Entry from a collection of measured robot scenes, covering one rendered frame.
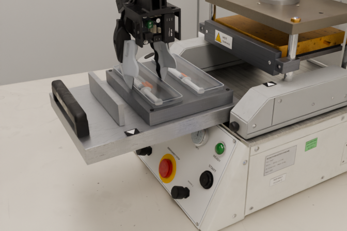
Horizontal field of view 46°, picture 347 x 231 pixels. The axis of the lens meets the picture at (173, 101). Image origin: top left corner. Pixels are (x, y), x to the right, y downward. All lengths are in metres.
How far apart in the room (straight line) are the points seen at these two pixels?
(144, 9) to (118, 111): 0.17
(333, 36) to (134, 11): 0.40
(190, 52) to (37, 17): 1.44
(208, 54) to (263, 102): 0.28
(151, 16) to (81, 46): 1.70
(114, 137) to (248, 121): 0.22
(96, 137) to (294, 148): 0.37
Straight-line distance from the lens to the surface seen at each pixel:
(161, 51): 0.73
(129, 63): 0.70
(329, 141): 0.87
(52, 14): 2.26
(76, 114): 0.64
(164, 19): 0.65
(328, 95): 0.81
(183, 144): 0.83
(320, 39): 0.83
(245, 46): 0.81
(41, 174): 0.97
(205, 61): 0.95
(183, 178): 0.83
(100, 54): 2.36
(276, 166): 0.79
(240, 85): 0.90
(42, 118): 1.19
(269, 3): 0.84
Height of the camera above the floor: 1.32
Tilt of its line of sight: 28 degrees down
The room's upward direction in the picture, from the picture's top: 1 degrees counter-clockwise
